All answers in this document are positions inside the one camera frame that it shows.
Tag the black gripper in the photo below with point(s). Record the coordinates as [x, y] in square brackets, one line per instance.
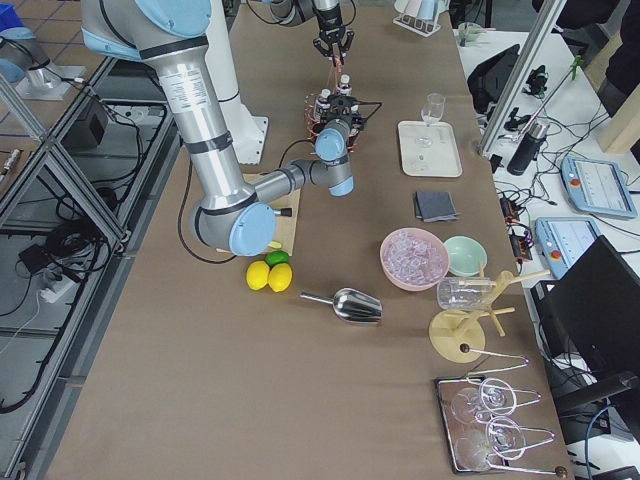
[356, 123]
[330, 23]

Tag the copper wire bottle basket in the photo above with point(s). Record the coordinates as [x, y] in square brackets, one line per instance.
[314, 128]

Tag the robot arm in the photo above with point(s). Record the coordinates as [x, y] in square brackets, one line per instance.
[292, 13]
[172, 37]

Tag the tea bottle left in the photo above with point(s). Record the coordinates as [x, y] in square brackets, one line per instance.
[322, 105]

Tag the tea bottle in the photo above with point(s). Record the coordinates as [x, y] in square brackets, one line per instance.
[344, 87]
[322, 105]

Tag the tea bottle rear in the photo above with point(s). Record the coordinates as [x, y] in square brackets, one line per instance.
[344, 87]

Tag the clear wine glass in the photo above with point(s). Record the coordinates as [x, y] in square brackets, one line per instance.
[431, 112]

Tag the white cup rack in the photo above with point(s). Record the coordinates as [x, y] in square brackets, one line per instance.
[420, 16]

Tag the white support column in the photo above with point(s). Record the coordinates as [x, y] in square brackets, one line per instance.
[248, 132]

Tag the cream rabbit serving tray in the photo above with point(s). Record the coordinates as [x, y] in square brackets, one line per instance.
[428, 151]

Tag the bamboo cutting board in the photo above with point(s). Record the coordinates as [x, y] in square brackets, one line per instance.
[287, 220]

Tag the distant green bowl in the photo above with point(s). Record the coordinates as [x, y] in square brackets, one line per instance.
[468, 33]

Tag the folded grey cloth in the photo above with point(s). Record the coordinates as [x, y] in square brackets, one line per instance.
[432, 206]

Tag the green lime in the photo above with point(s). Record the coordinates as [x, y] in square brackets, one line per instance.
[276, 257]

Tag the pink bowl with ice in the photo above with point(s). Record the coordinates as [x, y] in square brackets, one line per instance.
[413, 259]

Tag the lower yellow lemon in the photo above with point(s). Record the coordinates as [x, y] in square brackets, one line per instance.
[280, 277]

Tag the yellow lemon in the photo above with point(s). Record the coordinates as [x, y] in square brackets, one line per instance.
[280, 277]
[257, 275]

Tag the upper yellow lemon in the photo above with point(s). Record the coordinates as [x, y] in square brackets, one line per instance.
[257, 275]

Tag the black thermos bottle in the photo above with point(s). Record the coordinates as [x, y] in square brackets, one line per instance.
[528, 148]

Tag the green ceramic bowl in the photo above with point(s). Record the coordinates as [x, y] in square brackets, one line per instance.
[466, 256]

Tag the steel ice scoop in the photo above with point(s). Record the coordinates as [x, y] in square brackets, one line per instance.
[351, 306]

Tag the clear glass jar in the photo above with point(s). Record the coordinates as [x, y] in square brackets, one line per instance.
[463, 293]

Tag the wooden cup tree stand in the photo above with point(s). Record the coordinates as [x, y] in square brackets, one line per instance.
[458, 336]

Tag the lower teach pendant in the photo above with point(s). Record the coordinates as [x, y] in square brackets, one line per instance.
[563, 240]

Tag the teach pendant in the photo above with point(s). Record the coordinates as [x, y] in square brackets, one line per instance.
[563, 240]
[597, 186]

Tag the upper teach pendant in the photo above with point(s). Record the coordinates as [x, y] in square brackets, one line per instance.
[597, 186]

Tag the upper hanging wine glass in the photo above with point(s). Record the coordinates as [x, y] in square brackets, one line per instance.
[480, 402]

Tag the hanging wine glass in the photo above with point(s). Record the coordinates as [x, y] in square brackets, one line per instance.
[480, 402]
[498, 445]

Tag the black computer monitor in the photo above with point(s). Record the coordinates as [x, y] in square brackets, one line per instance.
[593, 310]

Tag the lower hanging wine glass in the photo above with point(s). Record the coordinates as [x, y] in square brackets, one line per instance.
[498, 445]

